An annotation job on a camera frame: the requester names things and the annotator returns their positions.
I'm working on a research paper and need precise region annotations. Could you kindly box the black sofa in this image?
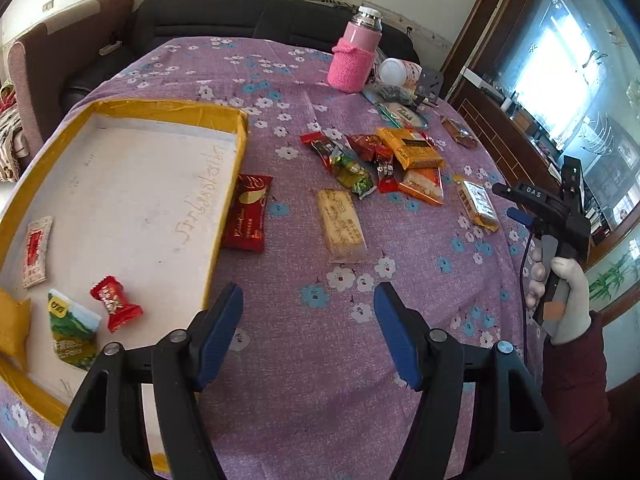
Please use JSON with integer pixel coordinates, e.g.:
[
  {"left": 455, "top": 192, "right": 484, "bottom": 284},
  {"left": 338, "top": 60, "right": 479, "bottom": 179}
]
[{"left": 62, "top": 0, "right": 422, "bottom": 112}]

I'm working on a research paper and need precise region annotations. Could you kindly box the red brown candy packet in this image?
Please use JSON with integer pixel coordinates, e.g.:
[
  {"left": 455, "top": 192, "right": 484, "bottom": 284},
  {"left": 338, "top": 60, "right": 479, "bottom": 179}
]
[{"left": 375, "top": 152, "right": 399, "bottom": 194}]

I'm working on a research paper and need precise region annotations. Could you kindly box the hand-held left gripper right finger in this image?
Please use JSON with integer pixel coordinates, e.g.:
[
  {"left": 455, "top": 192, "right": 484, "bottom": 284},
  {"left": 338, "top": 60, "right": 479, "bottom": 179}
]
[{"left": 373, "top": 281, "right": 573, "bottom": 480}]

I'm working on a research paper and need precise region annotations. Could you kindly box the person's right forearm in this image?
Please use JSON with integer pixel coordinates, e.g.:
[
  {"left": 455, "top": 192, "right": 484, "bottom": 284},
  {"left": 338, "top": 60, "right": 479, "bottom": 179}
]
[{"left": 541, "top": 310, "right": 615, "bottom": 463}]

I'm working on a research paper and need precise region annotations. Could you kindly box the round cracker packet green label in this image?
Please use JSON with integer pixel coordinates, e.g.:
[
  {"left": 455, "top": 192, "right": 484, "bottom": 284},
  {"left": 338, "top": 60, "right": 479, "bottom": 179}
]
[{"left": 374, "top": 101, "right": 429, "bottom": 129}]

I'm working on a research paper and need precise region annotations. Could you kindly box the black cable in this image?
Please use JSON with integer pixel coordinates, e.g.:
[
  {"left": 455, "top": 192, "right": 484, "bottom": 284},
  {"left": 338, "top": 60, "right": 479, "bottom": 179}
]
[{"left": 519, "top": 227, "right": 535, "bottom": 366}]

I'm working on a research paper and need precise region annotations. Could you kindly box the orange cracker packet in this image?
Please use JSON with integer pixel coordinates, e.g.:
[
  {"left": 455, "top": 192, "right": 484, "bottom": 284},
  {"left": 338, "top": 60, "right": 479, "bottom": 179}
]
[{"left": 398, "top": 167, "right": 445, "bottom": 206}]

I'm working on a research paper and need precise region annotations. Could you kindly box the red picture candy packet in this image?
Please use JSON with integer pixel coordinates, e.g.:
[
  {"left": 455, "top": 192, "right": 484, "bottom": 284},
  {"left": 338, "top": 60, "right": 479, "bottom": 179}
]
[{"left": 345, "top": 133, "right": 396, "bottom": 163}]

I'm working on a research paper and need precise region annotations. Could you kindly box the dark mesh scrubber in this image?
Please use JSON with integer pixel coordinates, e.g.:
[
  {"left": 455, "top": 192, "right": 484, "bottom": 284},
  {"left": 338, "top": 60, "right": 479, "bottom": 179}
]
[{"left": 374, "top": 83, "right": 417, "bottom": 106}]

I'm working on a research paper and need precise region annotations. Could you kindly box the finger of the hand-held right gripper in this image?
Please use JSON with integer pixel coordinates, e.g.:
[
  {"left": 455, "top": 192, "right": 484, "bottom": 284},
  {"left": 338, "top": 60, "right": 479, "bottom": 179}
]
[
  {"left": 492, "top": 181, "right": 563, "bottom": 213},
  {"left": 506, "top": 208, "right": 536, "bottom": 229}
]

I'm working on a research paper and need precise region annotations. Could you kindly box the pink knit sleeve thermos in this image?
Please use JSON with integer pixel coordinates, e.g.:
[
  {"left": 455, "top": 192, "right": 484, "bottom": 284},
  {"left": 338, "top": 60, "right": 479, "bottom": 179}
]
[{"left": 327, "top": 5, "right": 384, "bottom": 94}]

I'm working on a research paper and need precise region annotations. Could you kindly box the purple floral tablecloth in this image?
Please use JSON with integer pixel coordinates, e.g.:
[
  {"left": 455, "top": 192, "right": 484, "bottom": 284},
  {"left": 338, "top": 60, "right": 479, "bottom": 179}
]
[{"left": 0, "top": 36, "right": 546, "bottom": 480}]

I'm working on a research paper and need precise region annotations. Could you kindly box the striped cloth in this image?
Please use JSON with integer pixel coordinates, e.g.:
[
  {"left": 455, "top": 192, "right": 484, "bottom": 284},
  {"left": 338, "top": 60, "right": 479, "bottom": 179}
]
[{"left": 0, "top": 79, "right": 32, "bottom": 182}]

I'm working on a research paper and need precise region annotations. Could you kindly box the brown pastry packet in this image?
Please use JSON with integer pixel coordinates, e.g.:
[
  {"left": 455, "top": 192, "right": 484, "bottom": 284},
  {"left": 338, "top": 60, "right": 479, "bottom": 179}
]
[{"left": 440, "top": 116, "right": 481, "bottom": 149}]

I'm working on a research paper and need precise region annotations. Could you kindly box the red twist candy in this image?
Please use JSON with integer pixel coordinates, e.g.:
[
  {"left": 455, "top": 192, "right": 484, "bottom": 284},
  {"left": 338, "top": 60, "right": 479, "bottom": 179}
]
[{"left": 89, "top": 275, "right": 145, "bottom": 334}]

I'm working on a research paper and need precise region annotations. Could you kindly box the yellow orange snack packet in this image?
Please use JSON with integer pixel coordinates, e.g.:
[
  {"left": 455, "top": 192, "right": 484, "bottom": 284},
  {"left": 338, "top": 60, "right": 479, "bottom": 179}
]
[{"left": 375, "top": 127, "right": 445, "bottom": 170}]

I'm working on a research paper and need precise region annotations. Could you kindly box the green candy wrapper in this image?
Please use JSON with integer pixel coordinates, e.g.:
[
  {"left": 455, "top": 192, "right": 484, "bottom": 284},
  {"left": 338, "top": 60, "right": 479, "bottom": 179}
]
[{"left": 328, "top": 152, "right": 377, "bottom": 199}]

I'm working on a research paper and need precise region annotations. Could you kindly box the person's right hand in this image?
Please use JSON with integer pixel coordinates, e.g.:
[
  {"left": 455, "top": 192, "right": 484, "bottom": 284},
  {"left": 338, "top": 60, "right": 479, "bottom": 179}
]
[{"left": 525, "top": 249, "right": 592, "bottom": 346}]

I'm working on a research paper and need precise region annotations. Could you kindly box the gold snack packet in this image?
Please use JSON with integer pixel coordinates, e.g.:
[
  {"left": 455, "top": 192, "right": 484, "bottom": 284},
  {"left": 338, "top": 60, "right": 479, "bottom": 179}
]
[{"left": 458, "top": 179, "right": 500, "bottom": 233}]

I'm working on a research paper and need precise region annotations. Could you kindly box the green white snack packet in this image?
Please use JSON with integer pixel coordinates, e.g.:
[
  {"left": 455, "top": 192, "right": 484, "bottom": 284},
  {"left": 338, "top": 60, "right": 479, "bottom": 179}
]
[{"left": 47, "top": 289, "right": 101, "bottom": 372}]

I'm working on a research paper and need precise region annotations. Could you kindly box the plain yellow snack packet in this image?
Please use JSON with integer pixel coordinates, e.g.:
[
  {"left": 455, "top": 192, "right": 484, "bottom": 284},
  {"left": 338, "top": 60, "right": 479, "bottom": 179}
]
[{"left": 0, "top": 287, "right": 32, "bottom": 374}]

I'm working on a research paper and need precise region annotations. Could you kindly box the white plastic jar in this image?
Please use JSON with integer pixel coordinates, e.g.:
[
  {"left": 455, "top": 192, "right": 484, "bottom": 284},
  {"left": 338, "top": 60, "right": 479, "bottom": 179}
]
[{"left": 378, "top": 57, "right": 423, "bottom": 86}]

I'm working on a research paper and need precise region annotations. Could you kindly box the yellow taped white box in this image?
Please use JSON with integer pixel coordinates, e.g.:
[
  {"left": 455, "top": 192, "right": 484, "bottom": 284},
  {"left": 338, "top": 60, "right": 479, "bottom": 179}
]
[{"left": 0, "top": 100, "right": 249, "bottom": 474}]

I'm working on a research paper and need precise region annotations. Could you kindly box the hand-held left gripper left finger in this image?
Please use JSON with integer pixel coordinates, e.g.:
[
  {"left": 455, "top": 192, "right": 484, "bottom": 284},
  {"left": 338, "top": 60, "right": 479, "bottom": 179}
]
[{"left": 44, "top": 282, "right": 245, "bottom": 480}]

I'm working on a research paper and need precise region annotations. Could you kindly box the red black candy bar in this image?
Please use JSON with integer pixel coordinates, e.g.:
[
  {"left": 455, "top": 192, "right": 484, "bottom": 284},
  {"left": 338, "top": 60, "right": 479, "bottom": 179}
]
[{"left": 299, "top": 131, "right": 347, "bottom": 171}]

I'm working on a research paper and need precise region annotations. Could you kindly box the brown armchair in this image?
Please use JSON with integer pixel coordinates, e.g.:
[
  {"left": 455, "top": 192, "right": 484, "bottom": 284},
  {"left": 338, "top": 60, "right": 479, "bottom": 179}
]
[{"left": 9, "top": 0, "right": 136, "bottom": 152}]

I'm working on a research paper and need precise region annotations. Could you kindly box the white red snack packet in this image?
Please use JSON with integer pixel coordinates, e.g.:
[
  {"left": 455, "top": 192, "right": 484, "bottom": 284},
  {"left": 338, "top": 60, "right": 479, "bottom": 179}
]
[{"left": 22, "top": 216, "right": 55, "bottom": 290}]

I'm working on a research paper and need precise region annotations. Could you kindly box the beige cracker packet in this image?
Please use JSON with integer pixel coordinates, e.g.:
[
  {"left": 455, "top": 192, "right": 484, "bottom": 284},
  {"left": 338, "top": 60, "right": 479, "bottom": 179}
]
[{"left": 316, "top": 188, "right": 369, "bottom": 265}]

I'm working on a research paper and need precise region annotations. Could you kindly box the dark red snack packet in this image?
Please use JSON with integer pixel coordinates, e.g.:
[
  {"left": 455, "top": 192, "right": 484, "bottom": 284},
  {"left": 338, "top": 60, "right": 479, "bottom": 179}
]
[{"left": 220, "top": 173, "right": 274, "bottom": 254}]

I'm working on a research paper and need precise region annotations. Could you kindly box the wooden cabinet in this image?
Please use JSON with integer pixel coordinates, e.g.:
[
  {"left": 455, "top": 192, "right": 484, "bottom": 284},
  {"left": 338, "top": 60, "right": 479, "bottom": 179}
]
[{"left": 439, "top": 0, "right": 640, "bottom": 272}]

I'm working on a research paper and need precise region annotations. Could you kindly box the grey phone stand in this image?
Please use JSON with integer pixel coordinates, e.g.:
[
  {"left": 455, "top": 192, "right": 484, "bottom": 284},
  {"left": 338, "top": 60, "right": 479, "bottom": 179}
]
[{"left": 413, "top": 68, "right": 445, "bottom": 109}]

